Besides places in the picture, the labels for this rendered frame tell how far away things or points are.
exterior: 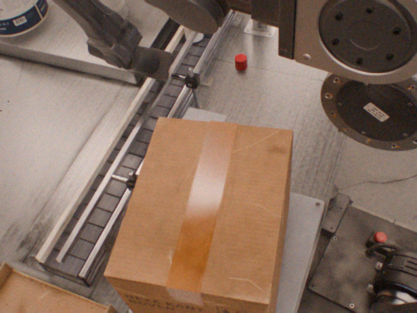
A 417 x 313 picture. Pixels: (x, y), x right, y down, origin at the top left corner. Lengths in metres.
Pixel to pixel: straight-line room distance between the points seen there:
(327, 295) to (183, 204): 0.93
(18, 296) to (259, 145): 0.60
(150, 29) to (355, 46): 0.99
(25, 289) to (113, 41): 0.54
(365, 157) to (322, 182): 1.09
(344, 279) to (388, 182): 0.64
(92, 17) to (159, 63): 0.26
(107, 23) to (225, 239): 0.46
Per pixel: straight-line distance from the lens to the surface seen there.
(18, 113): 1.40
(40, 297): 1.07
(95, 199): 0.98
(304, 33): 0.49
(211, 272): 0.68
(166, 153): 0.80
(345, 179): 2.10
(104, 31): 0.92
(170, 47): 1.29
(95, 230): 1.04
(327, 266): 1.62
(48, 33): 1.52
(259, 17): 0.51
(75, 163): 1.22
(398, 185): 2.13
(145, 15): 1.47
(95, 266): 1.03
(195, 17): 0.56
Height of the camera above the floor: 1.75
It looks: 54 degrees down
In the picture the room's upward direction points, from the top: 11 degrees counter-clockwise
